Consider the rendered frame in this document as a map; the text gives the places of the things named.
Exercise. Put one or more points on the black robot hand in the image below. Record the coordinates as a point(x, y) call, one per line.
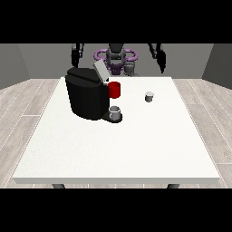
point(74, 59)
point(162, 60)

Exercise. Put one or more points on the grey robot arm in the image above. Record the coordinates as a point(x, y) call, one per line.
point(79, 48)
point(153, 48)

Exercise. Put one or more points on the pale grey machine lid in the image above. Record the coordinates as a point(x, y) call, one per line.
point(101, 70)

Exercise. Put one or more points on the black coffee machine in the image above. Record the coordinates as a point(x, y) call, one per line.
point(86, 95)

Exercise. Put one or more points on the small grey coffee pod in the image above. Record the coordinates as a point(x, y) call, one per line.
point(149, 97)

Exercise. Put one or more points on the red pod holder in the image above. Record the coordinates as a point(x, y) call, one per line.
point(114, 89)

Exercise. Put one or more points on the grey robot trunk purple rings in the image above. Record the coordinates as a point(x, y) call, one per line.
point(114, 57)

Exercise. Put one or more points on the small grey cup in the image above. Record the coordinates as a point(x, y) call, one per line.
point(114, 113)

